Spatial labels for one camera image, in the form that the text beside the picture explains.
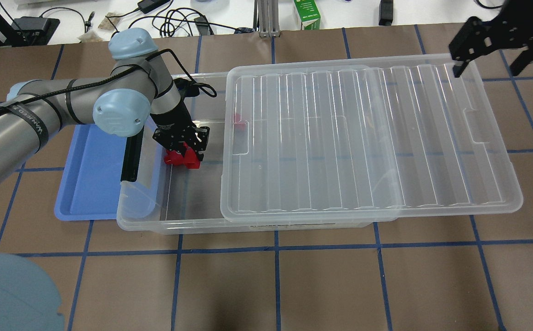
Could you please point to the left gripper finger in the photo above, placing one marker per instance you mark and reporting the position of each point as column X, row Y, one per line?
column 198, row 144
column 179, row 146

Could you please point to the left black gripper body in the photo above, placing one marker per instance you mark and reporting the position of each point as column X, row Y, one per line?
column 173, row 119

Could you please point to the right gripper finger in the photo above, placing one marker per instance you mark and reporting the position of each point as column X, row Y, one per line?
column 522, row 61
column 476, row 38

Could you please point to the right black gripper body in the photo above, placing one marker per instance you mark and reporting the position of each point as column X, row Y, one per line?
column 525, row 24

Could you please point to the red block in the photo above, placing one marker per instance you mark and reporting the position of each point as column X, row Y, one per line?
column 191, row 159
column 239, row 123
column 172, row 157

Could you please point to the clear plastic box lid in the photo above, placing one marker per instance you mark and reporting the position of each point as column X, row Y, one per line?
column 450, row 155

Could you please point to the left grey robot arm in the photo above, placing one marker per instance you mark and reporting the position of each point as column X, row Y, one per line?
column 140, row 87

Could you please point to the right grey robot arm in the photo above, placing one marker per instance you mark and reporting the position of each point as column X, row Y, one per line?
column 511, row 29

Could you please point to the clear plastic storage box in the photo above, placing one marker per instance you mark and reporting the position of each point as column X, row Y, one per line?
column 193, row 193

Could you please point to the black device on desk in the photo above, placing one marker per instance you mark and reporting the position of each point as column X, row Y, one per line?
column 386, row 12

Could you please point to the blue plastic tray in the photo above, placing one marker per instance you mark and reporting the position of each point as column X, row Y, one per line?
column 91, row 187

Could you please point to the black power adapter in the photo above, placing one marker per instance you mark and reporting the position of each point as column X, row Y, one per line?
column 147, row 6

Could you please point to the green white carton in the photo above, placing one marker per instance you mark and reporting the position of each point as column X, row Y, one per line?
column 307, row 15

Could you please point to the black box latch handle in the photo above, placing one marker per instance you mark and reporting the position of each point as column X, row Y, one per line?
column 131, row 160

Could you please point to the aluminium frame post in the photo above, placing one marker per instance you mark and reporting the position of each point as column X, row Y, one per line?
column 266, row 18

